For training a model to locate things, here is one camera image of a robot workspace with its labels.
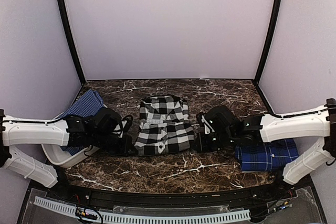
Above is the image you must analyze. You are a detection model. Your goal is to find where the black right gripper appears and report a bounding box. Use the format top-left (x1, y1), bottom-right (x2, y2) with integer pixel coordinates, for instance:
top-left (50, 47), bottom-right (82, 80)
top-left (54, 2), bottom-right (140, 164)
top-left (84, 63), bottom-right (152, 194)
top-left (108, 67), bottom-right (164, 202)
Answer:
top-left (191, 131), bottom-right (236, 153)

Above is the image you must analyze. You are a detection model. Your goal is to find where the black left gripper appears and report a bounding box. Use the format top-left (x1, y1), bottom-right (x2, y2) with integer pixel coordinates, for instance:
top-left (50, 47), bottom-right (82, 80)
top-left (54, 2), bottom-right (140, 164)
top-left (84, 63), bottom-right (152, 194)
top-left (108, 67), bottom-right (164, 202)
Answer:
top-left (92, 130), bottom-right (138, 157)

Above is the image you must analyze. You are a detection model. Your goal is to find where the black white checked shirt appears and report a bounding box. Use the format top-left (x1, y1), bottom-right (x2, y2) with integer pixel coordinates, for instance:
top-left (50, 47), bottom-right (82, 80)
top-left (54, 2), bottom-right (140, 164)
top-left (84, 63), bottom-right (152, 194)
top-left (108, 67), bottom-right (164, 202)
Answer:
top-left (134, 94), bottom-right (194, 156)

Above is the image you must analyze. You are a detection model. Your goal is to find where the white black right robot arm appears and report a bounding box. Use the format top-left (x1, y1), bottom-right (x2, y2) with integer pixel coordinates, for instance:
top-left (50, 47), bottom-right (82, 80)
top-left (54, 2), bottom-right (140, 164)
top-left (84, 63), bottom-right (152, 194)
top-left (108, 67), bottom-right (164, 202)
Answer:
top-left (194, 99), bottom-right (335, 200)

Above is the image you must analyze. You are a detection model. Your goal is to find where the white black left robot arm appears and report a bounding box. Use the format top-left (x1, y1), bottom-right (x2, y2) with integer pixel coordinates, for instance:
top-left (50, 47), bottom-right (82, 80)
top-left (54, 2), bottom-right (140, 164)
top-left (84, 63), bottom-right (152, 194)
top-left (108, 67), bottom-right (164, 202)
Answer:
top-left (1, 107), bottom-right (138, 201)

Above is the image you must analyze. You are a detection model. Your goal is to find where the small-check blue shirt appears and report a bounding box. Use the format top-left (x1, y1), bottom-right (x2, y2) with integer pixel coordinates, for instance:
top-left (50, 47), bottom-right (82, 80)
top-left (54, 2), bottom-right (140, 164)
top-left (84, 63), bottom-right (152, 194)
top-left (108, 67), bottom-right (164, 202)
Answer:
top-left (59, 89), bottom-right (108, 155)

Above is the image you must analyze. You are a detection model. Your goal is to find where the blue plaid folded shirt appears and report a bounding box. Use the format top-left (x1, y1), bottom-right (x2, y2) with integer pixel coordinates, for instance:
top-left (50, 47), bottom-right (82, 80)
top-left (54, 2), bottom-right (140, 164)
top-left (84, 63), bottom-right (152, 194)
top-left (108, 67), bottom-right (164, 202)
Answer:
top-left (235, 138), bottom-right (299, 172)

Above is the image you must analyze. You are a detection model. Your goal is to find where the grey plastic bin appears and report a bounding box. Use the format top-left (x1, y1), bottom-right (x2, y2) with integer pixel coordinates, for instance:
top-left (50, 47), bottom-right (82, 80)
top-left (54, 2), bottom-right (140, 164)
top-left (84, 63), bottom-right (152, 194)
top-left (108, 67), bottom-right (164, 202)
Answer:
top-left (41, 144), bottom-right (99, 168)

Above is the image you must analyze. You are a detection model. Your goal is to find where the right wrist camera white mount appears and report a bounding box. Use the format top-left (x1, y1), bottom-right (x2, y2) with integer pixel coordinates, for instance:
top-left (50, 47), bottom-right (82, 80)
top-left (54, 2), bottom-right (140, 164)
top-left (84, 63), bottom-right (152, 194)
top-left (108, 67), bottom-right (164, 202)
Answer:
top-left (196, 112), bottom-right (215, 134)

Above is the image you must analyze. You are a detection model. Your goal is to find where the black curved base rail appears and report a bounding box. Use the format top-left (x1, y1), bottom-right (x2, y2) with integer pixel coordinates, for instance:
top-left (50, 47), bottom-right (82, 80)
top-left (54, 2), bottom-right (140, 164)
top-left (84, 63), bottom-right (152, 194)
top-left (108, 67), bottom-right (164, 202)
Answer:
top-left (15, 175), bottom-right (328, 224)

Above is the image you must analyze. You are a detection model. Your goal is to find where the white slotted cable duct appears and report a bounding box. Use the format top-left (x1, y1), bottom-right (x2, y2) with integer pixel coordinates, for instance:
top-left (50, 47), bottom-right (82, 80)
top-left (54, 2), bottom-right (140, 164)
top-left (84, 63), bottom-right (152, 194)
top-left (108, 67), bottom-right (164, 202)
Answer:
top-left (34, 196), bottom-right (250, 223)

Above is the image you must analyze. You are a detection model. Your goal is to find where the black corner frame post right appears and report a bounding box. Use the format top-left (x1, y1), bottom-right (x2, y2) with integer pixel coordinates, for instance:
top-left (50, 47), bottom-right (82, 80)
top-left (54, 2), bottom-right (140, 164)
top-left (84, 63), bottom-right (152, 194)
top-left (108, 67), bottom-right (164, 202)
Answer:
top-left (254, 0), bottom-right (281, 85)

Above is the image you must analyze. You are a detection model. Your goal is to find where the black corner frame post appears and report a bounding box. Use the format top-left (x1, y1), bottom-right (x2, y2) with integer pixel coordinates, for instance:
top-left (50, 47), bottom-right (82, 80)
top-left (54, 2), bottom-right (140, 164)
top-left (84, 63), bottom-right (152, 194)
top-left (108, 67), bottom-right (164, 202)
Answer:
top-left (57, 0), bottom-right (86, 85)
top-left (254, 0), bottom-right (281, 85)

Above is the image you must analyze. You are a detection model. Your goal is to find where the black corner frame post left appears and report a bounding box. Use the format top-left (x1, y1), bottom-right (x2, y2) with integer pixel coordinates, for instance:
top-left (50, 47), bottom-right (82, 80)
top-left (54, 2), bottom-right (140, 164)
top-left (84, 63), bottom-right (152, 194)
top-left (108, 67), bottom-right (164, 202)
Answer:
top-left (57, 0), bottom-right (86, 85)

